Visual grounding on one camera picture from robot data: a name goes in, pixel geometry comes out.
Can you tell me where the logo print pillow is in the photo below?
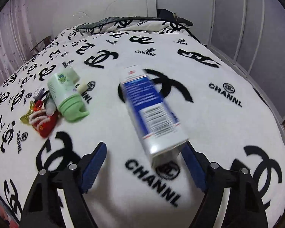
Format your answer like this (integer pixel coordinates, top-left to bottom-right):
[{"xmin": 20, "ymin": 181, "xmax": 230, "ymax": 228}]
[{"xmin": 75, "ymin": 17, "xmax": 193, "ymax": 35}]

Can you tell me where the yellow hair clip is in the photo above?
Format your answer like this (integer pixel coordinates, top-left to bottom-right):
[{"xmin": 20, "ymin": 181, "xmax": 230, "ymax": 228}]
[{"xmin": 20, "ymin": 101, "xmax": 36, "ymax": 125}]

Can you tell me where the dark clothing by pillow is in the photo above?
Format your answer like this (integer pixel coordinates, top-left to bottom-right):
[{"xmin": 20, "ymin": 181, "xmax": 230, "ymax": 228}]
[{"xmin": 156, "ymin": 9, "xmax": 193, "ymax": 27}]

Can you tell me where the pink window curtain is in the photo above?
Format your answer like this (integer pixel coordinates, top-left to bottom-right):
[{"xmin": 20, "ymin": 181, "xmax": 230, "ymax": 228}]
[{"xmin": 0, "ymin": 0, "xmax": 35, "ymax": 86}]

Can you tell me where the blue white carton box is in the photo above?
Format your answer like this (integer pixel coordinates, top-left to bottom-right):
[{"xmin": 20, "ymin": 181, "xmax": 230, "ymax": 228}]
[{"xmin": 120, "ymin": 65, "xmax": 188, "ymax": 168}]

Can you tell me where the white glossy headboard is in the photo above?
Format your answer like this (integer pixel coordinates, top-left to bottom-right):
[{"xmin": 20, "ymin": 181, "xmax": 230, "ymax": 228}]
[{"xmin": 52, "ymin": 0, "xmax": 156, "ymax": 35}]

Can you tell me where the green white pump bottle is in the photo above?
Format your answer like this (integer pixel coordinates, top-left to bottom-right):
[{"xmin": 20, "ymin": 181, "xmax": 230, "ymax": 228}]
[{"xmin": 47, "ymin": 66, "xmax": 89, "ymax": 122}]

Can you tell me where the white black logo blanket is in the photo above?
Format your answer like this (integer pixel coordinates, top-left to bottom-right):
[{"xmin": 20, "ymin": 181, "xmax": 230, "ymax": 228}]
[{"xmin": 0, "ymin": 29, "xmax": 285, "ymax": 227}]

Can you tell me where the grey panelled wardrobe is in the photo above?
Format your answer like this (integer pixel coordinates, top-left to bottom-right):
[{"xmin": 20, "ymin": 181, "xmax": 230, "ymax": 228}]
[{"xmin": 209, "ymin": 0, "xmax": 285, "ymax": 123}]

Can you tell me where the small white square cap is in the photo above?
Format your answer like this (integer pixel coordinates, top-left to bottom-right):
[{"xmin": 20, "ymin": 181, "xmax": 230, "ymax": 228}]
[{"xmin": 32, "ymin": 88, "xmax": 45, "ymax": 100}]

